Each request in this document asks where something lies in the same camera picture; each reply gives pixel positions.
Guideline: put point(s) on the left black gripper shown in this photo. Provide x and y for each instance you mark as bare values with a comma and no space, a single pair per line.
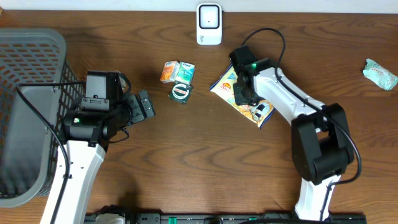
137,102

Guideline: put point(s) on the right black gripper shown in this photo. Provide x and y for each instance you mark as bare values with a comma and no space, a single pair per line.
239,99

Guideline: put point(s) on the yellow snack bag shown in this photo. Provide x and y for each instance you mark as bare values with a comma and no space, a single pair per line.
259,114

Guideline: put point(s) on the round tape roll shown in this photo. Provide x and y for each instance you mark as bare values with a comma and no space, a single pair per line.
180,92

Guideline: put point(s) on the orange small carton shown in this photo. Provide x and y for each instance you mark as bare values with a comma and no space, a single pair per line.
170,71

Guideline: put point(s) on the teal small carton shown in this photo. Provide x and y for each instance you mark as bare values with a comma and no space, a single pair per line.
185,73

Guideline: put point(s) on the mint green pack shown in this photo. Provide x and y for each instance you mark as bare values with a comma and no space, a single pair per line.
382,77

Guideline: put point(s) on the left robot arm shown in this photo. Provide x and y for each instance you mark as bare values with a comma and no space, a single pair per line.
107,107

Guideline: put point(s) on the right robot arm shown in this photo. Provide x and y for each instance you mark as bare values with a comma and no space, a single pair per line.
321,150

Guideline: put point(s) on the white barcode scanner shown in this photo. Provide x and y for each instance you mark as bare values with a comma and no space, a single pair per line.
209,24

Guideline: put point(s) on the grey plastic shopping basket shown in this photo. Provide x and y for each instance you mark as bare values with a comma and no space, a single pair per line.
35,60

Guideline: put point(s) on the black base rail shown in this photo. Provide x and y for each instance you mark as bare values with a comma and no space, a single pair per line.
155,218

